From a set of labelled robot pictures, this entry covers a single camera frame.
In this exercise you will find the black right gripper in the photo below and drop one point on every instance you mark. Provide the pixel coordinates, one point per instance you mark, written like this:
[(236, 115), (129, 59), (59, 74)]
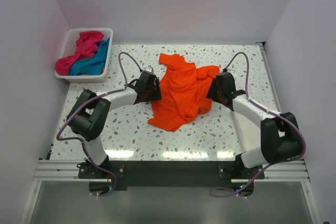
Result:
[(211, 93)]

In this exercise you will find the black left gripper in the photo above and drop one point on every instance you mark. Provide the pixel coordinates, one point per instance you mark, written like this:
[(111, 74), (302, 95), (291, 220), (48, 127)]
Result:
[(156, 95)]

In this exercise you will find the orange t shirt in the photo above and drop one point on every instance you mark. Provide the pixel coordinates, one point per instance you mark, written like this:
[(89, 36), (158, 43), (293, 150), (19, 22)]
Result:
[(184, 88)]

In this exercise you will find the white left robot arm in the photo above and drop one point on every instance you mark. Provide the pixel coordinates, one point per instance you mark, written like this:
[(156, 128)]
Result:
[(88, 116)]

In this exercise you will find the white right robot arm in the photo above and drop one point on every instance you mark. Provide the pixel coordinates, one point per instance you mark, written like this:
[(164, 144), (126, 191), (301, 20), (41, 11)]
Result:
[(280, 138)]

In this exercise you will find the blue t shirt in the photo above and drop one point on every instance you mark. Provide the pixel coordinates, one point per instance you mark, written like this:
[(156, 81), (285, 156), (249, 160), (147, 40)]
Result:
[(92, 66)]

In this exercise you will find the pink t shirt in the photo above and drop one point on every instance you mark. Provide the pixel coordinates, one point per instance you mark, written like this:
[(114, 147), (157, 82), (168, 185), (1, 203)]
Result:
[(86, 49)]

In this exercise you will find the white plastic laundry basket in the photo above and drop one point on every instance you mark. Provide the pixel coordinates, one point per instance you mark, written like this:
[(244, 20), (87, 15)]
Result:
[(69, 48)]

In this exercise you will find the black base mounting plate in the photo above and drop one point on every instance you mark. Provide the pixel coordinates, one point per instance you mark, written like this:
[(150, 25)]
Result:
[(121, 175)]

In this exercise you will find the aluminium frame rail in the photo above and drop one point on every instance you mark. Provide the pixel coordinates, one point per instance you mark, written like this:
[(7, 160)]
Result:
[(48, 171)]

